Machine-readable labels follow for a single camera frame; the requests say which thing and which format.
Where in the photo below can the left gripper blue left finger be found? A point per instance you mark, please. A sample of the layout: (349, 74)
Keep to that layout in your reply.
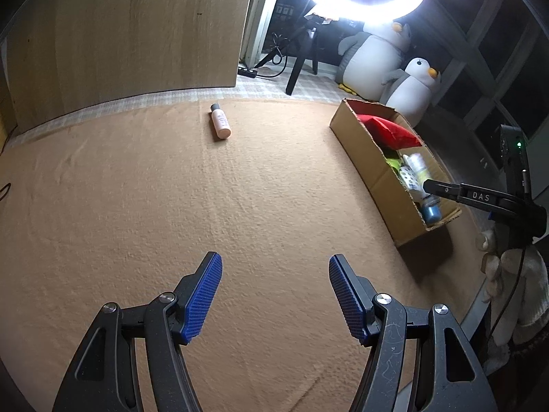
(103, 374)

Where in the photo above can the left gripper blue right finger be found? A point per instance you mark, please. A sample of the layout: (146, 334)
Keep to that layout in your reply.
(447, 373)

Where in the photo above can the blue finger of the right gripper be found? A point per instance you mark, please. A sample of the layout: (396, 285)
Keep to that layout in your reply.
(478, 197)

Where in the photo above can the white blue lotion tube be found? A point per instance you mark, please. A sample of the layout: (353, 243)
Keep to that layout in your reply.
(429, 203)

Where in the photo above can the white dotted tissue pack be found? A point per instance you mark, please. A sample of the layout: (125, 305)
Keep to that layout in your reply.
(409, 179)

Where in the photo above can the green tube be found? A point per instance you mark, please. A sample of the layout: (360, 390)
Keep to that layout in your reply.
(394, 163)

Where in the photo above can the red fabric pouch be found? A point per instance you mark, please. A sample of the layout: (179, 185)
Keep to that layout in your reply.
(388, 134)

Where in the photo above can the gloved right hand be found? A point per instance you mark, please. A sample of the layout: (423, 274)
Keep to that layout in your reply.
(517, 289)

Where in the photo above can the cardboard box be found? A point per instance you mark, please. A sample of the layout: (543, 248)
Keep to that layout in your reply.
(395, 203)

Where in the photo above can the small penguin plush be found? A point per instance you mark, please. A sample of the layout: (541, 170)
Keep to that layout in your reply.
(409, 91)

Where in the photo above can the large penguin plush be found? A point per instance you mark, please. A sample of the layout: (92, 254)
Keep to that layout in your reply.
(367, 56)

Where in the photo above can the black tripod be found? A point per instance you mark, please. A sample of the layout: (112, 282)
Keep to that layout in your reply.
(306, 44)

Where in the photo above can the small pink bottle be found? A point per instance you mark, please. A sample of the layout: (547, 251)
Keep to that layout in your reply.
(220, 122)

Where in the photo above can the black power strip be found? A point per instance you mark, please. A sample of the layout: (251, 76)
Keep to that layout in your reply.
(246, 72)

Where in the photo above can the large wooden board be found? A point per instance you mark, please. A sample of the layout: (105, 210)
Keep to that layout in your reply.
(65, 55)

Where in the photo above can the black charger with cable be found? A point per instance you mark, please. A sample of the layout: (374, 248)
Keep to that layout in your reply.
(4, 191)

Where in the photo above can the ring light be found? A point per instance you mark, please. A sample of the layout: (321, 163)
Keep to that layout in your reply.
(371, 14)

